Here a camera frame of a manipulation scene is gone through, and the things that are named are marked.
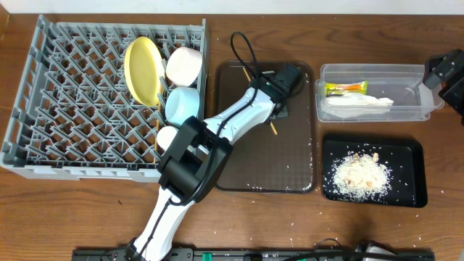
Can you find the white bowl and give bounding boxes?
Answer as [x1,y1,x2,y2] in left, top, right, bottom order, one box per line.
[166,46,203,87]

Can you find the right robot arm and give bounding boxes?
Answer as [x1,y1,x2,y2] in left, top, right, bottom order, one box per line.
[423,49,463,117]

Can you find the rice and food scraps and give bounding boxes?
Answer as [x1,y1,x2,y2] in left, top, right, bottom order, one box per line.
[330,152,392,202]

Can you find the white napkin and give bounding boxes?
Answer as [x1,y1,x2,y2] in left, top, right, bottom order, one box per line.
[324,93,394,118]

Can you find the grey plastic dishwasher rack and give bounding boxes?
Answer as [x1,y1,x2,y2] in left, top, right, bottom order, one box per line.
[1,15,210,183]

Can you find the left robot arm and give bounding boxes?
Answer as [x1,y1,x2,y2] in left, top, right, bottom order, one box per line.
[125,76,297,260]

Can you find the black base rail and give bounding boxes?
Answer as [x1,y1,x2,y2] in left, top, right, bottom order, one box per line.
[71,248,436,261]

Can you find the dark brown serving tray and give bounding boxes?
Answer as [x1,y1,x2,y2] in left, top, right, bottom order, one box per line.
[216,62,318,194]

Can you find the clear plastic waste bin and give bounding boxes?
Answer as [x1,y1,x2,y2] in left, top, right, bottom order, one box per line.
[315,64,444,122]

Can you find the wooden chopstick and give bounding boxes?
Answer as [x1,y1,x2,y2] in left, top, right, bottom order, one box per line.
[153,89,163,163]
[242,67,278,136]

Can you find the light blue bowl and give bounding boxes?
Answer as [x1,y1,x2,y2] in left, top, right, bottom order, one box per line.
[165,87,200,127]

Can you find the white paper cup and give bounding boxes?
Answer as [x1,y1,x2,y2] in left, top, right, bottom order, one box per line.
[157,126,178,151]

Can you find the yellow plastic plate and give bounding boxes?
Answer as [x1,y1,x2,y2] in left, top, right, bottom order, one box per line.
[124,36,165,107]

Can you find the black waste tray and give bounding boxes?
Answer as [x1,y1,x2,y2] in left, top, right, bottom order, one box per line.
[322,133,428,208]

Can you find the green yellow snack wrapper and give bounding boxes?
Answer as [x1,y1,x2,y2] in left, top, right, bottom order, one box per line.
[325,81,368,96]

